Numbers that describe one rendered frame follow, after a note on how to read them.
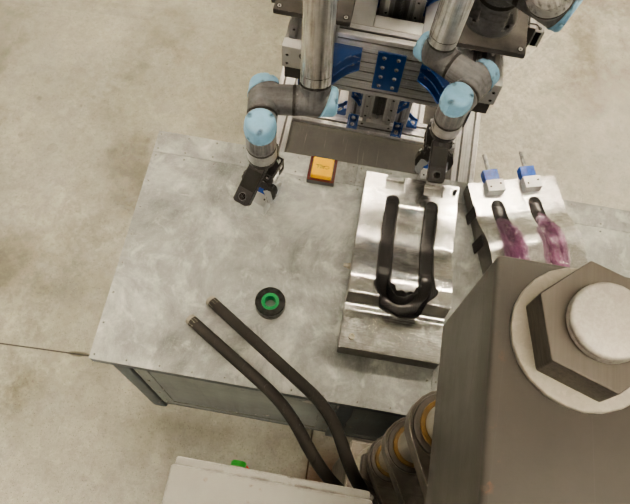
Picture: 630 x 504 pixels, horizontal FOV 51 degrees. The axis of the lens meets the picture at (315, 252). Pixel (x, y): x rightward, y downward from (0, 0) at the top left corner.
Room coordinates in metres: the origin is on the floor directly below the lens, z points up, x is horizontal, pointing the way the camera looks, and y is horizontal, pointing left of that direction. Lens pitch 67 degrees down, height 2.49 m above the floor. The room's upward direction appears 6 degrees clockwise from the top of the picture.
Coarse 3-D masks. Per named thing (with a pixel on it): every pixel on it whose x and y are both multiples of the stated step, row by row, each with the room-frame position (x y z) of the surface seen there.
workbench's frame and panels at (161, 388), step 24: (96, 360) 0.35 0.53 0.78; (144, 384) 0.36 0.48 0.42; (168, 384) 0.37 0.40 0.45; (192, 384) 0.36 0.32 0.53; (216, 384) 0.36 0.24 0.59; (216, 408) 0.36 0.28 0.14; (240, 408) 0.35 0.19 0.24; (264, 408) 0.35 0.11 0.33; (312, 408) 0.34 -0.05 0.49; (336, 408) 0.33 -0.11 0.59; (360, 408) 0.30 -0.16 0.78; (360, 432) 0.33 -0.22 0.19; (384, 432) 0.32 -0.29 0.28
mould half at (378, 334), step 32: (384, 192) 0.87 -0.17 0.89; (416, 192) 0.88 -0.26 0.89; (448, 192) 0.90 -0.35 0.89; (416, 224) 0.79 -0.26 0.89; (448, 224) 0.80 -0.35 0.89; (352, 256) 0.69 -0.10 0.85; (416, 256) 0.69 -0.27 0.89; (448, 256) 0.71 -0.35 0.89; (352, 288) 0.57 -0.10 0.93; (448, 288) 0.60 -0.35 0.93; (352, 320) 0.51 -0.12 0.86; (384, 320) 0.52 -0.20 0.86; (416, 320) 0.53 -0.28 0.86; (352, 352) 0.43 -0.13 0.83; (384, 352) 0.43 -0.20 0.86; (416, 352) 0.44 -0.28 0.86
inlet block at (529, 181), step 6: (522, 156) 1.06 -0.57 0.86; (522, 162) 1.04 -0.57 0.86; (522, 168) 1.01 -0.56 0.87; (528, 168) 1.01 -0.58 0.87; (522, 174) 0.99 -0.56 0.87; (528, 174) 0.99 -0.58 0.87; (534, 174) 1.00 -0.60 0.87; (522, 180) 0.97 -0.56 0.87; (528, 180) 0.97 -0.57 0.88; (534, 180) 0.97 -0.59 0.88; (540, 180) 0.97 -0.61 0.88; (522, 186) 0.96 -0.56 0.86; (528, 186) 0.95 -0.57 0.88; (534, 186) 0.95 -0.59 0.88; (540, 186) 0.95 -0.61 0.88
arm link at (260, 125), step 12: (252, 120) 0.85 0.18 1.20; (264, 120) 0.86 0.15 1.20; (276, 120) 0.89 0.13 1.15; (252, 132) 0.82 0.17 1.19; (264, 132) 0.83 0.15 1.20; (276, 132) 0.85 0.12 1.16; (252, 144) 0.82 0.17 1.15; (264, 144) 0.82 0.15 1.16; (276, 144) 0.86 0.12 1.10; (264, 156) 0.82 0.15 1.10
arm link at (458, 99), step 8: (448, 88) 1.00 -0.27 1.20; (456, 88) 1.01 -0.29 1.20; (464, 88) 1.01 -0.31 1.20; (440, 96) 1.00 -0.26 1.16; (448, 96) 0.98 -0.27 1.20; (456, 96) 0.98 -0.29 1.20; (464, 96) 0.99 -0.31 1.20; (472, 96) 0.99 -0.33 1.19; (440, 104) 0.98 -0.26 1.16; (448, 104) 0.97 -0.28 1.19; (456, 104) 0.96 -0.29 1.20; (464, 104) 0.96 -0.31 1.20; (472, 104) 1.00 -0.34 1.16; (440, 112) 0.97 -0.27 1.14; (448, 112) 0.96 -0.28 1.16; (456, 112) 0.96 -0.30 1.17; (464, 112) 0.96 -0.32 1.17; (440, 120) 0.97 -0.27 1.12; (448, 120) 0.96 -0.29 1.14; (456, 120) 0.96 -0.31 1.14; (440, 128) 0.96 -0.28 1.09; (448, 128) 0.96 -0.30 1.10; (456, 128) 0.96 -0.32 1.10
